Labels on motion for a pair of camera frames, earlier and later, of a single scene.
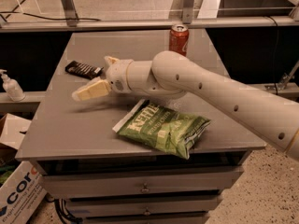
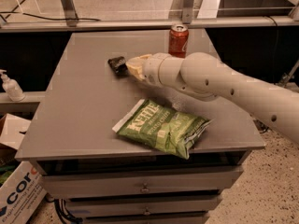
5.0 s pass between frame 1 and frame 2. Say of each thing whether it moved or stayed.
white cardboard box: stayed
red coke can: stayed
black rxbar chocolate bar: moved
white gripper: moved
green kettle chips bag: stayed
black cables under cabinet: stayed
